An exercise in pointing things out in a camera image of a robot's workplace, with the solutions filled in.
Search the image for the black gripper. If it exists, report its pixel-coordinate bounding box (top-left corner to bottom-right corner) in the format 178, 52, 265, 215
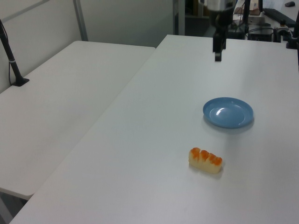
209, 8, 235, 62

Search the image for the toy bread with orange topping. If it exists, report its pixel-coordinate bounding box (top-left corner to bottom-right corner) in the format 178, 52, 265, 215
188, 147, 223, 175

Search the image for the blue plastic plate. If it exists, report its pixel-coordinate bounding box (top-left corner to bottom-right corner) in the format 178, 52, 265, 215
202, 97, 255, 129

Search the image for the thin black upright pole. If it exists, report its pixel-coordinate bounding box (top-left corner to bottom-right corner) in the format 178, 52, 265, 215
242, 0, 251, 36

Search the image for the black electronics box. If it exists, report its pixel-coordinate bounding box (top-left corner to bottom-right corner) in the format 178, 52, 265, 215
248, 28, 275, 42

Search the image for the brown cardboard box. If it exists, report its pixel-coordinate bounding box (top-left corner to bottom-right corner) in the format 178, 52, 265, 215
248, 0, 263, 16

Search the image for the black keyboard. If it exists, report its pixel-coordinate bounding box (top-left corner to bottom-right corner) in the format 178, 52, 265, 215
262, 8, 297, 27

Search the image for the black clamp stand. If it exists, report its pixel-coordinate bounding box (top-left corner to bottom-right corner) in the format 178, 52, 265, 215
285, 0, 299, 50

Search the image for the grey metal partition post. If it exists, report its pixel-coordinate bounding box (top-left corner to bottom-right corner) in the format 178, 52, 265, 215
72, 0, 89, 42

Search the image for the black camera stand pole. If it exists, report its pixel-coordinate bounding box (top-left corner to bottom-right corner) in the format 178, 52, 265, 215
0, 18, 30, 87

